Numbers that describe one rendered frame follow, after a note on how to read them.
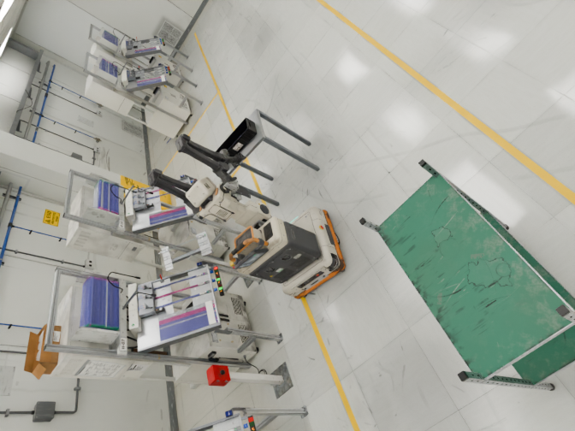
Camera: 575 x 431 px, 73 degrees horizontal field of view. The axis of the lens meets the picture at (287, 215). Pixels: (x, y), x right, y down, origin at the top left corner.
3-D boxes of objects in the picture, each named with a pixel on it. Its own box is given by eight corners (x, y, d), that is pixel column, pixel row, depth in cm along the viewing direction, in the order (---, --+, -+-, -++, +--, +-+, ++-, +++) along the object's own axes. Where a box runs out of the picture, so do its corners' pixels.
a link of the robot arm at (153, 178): (145, 185, 310) (151, 177, 305) (147, 174, 320) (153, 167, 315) (192, 209, 334) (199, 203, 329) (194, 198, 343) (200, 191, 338)
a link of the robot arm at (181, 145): (172, 150, 289) (179, 142, 284) (174, 140, 299) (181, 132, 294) (222, 179, 312) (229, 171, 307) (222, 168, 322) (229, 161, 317)
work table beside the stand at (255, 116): (320, 169, 415) (263, 137, 365) (277, 206, 450) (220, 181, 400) (310, 142, 442) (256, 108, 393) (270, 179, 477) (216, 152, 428)
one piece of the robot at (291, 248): (333, 260, 337) (259, 233, 286) (291, 289, 364) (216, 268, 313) (323, 229, 358) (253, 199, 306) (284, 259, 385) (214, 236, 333)
